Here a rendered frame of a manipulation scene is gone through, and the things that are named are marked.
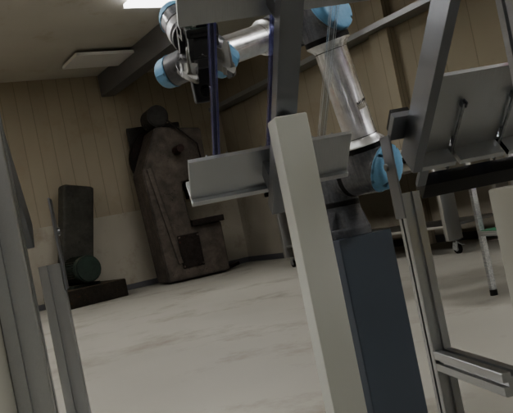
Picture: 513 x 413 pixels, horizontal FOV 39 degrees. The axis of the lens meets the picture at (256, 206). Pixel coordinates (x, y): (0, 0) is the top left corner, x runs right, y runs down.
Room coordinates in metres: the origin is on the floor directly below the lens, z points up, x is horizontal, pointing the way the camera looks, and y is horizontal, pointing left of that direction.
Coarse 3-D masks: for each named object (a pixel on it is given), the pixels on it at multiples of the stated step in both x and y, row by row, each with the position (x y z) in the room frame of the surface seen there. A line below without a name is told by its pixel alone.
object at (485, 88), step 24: (456, 72) 1.37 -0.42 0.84; (480, 72) 1.38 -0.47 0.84; (504, 72) 1.40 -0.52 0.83; (456, 96) 1.41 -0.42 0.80; (480, 96) 1.43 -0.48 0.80; (504, 96) 1.45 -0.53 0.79; (456, 120) 1.46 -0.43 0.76; (480, 120) 1.48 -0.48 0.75; (432, 144) 1.49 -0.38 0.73; (456, 144) 1.51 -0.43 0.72
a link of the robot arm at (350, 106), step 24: (312, 24) 1.80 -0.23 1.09; (312, 48) 1.83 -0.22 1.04; (336, 48) 1.82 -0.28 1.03; (336, 72) 1.83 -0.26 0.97; (336, 96) 1.85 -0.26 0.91; (360, 96) 1.85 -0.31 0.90; (360, 120) 1.85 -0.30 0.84; (360, 144) 1.85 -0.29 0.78; (360, 168) 1.86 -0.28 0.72; (360, 192) 1.92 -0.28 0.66
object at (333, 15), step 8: (336, 8) 1.27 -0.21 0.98; (336, 16) 1.28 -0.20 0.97; (328, 24) 1.29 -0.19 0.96; (336, 24) 1.29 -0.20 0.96; (328, 32) 1.30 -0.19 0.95; (328, 40) 1.31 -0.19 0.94; (328, 48) 1.32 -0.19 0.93; (328, 56) 1.34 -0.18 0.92; (328, 64) 1.35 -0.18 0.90; (328, 72) 1.36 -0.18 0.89; (328, 80) 1.38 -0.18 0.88; (328, 88) 1.39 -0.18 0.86; (328, 96) 1.40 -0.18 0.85; (320, 104) 1.42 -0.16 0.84; (328, 104) 1.42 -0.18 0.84; (320, 112) 1.43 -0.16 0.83; (320, 120) 1.45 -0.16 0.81; (320, 128) 1.46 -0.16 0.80
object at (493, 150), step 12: (468, 144) 1.52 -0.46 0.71; (480, 144) 1.52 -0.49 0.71; (492, 144) 1.52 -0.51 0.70; (504, 144) 1.52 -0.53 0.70; (432, 156) 1.49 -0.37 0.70; (444, 156) 1.49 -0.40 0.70; (456, 156) 1.50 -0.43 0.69; (468, 156) 1.50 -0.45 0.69; (480, 156) 1.50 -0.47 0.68; (492, 156) 1.51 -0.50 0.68; (432, 168) 1.48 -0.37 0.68
